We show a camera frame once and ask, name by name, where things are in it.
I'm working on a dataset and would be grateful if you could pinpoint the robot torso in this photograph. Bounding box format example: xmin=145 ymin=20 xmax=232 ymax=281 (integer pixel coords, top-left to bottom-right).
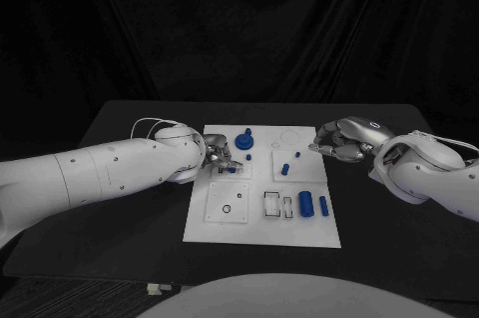
xmin=135 ymin=272 xmax=457 ymax=318

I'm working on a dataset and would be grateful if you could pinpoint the white task board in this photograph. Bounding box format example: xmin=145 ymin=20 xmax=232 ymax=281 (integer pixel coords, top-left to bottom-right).
xmin=181 ymin=125 xmax=342 ymax=249

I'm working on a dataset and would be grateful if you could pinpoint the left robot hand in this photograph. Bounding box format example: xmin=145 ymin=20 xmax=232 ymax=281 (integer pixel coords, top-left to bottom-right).
xmin=201 ymin=133 xmax=244 ymax=171

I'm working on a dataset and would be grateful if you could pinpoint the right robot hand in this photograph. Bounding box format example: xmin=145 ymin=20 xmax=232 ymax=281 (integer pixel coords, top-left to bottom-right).
xmin=308 ymin=116 xmax=397 ymax=164

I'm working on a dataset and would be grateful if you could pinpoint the small white block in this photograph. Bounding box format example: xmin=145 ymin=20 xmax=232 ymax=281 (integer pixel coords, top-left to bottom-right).
xmin=145 ymin=283 xmax=174 ymax=296

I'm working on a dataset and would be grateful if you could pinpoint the thick blue cylinder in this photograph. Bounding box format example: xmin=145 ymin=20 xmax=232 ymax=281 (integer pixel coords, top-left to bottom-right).
xmin=298 ymin=191 xmax=315 ymax=218

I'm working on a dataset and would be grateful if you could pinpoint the white cable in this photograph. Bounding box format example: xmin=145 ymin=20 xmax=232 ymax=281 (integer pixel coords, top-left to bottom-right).
xmin=145 ymin=120 xmax=181 ymax=140
xmin=408 ymin=130 xmax=479 ymax=151
xmin=129 ymin=117 xmax=188 ymax=139

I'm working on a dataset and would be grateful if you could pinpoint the blue gear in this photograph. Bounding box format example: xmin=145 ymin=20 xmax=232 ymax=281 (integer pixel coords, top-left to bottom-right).
xmin=234 ymin=127 xmax=256 ymax=151

